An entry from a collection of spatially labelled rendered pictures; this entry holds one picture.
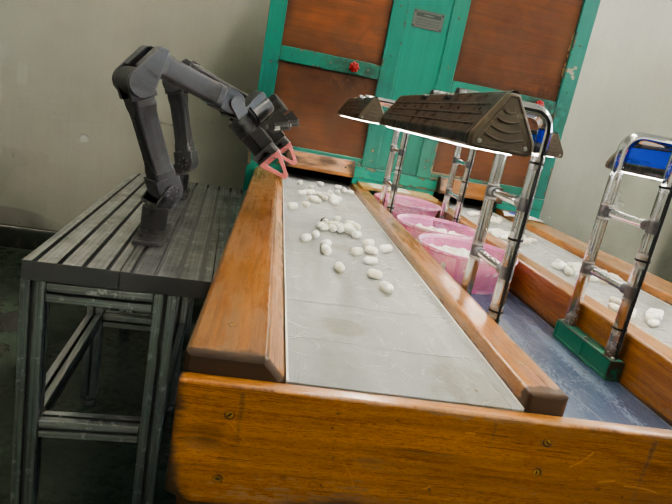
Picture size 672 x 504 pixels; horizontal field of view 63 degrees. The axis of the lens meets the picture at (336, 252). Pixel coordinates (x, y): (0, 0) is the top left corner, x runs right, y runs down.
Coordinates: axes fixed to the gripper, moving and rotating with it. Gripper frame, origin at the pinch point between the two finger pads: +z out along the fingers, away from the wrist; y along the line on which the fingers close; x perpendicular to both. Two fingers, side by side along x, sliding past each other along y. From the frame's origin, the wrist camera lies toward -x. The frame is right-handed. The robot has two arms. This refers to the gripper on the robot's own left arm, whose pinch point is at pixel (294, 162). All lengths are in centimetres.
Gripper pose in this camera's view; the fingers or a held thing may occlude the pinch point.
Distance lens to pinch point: 193.4
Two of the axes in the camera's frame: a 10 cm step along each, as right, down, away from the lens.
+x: -7.7, 6.3, 1.0
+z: 6.3, 7.3, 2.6
